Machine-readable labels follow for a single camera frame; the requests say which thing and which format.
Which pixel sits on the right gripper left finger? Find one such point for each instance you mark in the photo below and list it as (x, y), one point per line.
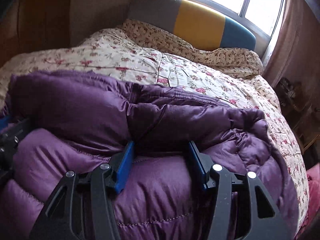
(80, 206)

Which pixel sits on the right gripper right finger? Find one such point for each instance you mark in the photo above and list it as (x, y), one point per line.
(239, 202)

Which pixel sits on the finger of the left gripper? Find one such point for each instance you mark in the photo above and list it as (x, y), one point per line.
(4, 122)

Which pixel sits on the purple quilted down jacket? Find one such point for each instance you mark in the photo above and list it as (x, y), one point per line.
(83, 119)

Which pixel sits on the pink quilted blanket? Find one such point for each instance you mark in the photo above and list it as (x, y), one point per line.
(313, 207)

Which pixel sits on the wooden wardrobe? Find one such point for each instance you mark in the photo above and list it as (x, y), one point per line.
(33, 25)

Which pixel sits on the cluttered wooden side shelf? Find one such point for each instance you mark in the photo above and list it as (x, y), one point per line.
(300, 113)

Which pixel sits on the large-flower floral quilt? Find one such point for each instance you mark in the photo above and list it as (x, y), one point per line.
(151, 56)

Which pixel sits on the small-flower floral duvet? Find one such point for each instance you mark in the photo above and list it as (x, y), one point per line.
(235, 62)

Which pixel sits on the pink curtain right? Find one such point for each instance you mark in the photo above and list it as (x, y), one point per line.
(295, 55)

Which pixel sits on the grey yellow blue headboard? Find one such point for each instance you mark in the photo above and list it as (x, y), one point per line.
(201, 26)

